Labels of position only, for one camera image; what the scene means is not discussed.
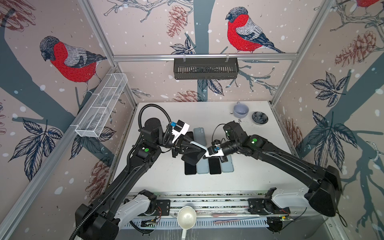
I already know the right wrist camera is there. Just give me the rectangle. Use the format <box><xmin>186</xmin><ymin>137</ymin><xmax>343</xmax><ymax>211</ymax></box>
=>
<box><xmin>203</xmin><ymin>145</ymin><xmax>225</xmax><ymax>159</ymax></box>

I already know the lavender cup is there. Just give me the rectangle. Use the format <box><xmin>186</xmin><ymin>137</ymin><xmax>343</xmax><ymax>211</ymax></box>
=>
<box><xmin>233</xmin><ymin>102</ymin><xmax>249</xmax><ymax>119</ymax></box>

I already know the white mesh wall shelf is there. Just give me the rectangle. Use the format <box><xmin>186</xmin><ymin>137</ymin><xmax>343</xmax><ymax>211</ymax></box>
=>
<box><xmin>75</xmin><ymin>73</ymin><xmax>128</xmax><ymax>138</ymax></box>

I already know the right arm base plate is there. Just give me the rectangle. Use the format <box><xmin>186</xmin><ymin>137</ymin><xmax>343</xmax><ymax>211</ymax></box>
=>
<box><xmin>248</xmin><ymin>198</ymin><xmax>291</xmax><ymax>216</ymax></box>

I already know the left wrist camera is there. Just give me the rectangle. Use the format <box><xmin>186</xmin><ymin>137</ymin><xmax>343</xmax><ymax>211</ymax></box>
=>
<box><xmin>171</xmin><ymin>120</ymin><xmax>190</xmax><ymax>144</ymax></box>

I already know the dark grey small bowl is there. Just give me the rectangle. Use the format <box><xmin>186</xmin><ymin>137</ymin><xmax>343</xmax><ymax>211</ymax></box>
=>
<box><xmin>252</xmin><ymin>112</ymin><xmax>269</xmax><ymax>125</ymax></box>

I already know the light blue phone case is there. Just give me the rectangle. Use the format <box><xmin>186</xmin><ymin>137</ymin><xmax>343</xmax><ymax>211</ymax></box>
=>
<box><xmin>196</xmin><ymin>159</ymin><xmax>210</xmax><ymax>175</ymax></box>

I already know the black phone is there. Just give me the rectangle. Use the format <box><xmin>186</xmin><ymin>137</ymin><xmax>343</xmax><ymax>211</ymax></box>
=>
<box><xmin>208</xmin><ymin>158</ymin><xmax>222</xmax><ymax>175</ymax></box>
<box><xmin>186</xmin><ymin>132</ymin><xmax>194</xmax><ymax>141</ymax></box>
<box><xmin>184</xmin><ymin>162</ymin><xmax>197</xmax><ymax>176</ymax></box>
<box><xmin>182</xmin><ymin>148</ymin><xmax>207</xmax><ymax>166</ymax></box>

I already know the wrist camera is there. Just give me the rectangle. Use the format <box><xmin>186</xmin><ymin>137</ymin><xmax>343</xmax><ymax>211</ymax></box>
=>
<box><xmin>203</xmin><ymin>145</ymin><xmax>225</xmax><ymax>159</ymax></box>
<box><xmin>171</xmin><ymin>120</ymin><xmax>190</xmax><ymax>144</ymax></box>

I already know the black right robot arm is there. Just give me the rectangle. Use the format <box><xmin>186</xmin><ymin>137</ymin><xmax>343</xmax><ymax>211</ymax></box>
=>
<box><xmin>211</xmin><ymin>121</ymin><xmax>342</xmax><ymax>217</ymax></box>

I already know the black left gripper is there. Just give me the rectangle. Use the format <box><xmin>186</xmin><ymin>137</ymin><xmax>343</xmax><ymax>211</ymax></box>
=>
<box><xmin>155</xmin><ymin>133</ymin><xmax>201</xmax><ymax>159</ymax></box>

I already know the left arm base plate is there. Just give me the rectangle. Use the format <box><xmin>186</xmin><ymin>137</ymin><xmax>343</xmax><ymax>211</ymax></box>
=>
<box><xmin>142</xmin><ymin>200</ymin><xmax>171</xmax><ymax>217</ymax></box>

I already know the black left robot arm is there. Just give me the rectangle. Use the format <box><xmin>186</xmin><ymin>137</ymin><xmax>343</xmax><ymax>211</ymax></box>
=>
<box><xmin>70</xmin><ymin>104</ymin><xmax>207</xmax><ymax>240</ymax></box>

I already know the black hanging wire basket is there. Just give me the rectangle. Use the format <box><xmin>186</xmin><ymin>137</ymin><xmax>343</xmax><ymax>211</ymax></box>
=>
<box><xmin>174</xmin><ymin>58</ymin><xmax>239</xmax><ymax>80</ymax></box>

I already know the red pen on rail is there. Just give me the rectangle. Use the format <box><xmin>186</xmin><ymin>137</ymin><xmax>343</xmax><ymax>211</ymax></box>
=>
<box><xmin>214</xmin><ymin>219</ymin><xmax>242</xmax><ymax>225</ymax></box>

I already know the white ladle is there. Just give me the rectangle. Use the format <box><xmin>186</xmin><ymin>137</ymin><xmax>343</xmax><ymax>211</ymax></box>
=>
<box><xmin>177</xmin><ymin>206</ymin><xmax>197</xmax><ymax>240</ymax></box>

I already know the white phone case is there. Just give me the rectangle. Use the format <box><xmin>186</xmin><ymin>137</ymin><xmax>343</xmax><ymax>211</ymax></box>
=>
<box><xmin>221</xmin><ymin>155</ymin><xmax>234</xmax><ymax>173</ymax></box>

